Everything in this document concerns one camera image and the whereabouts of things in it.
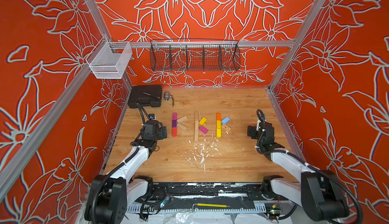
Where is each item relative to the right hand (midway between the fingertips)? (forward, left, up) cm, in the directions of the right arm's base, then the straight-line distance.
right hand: (259, 125), depth 88 cm
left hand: (-3, +62, 0) cm, 62 cm away
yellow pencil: (-39, +29, -9) cm, 50 cm away
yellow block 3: (-2, +24, -7) cm, 25 cm away
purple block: (+4, +53, -7) cm, 53 cm away
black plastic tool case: (+24, +75, -1) cm, 79 cm away
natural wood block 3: (+10, +38, -6) cm, 40 cm away
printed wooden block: (+1, +18, -7) cm, 19 cm away
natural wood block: (+8, +47, -7) cm, 48 cm away
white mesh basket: (+31, +93, +24) cm, 101 cm away
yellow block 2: (+5, +23, -7) cm, 25 cm away
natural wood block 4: (+4, +38, -8) cm, 39 cm away
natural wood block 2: (+3, +47, -8) cm, 48 cm away
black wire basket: (+39, +39, +23) cm, 60 cm away
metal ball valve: (+27, +60, -4) cm, 66 cm away
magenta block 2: (+2, +33, -9) cm, 34 cm away
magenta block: (+11, +53, -7) cm, 55 cm away
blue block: (+9, +18, -8) cm, 22 cm away
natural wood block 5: (-4, +38, -7) cm, 39 cm away
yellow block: (+7, +34, -7) cm, 35 cm away
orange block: (+12, +22, -10) cm, 27 cm away
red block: (-1, +52, -8) cm, 53 cm away
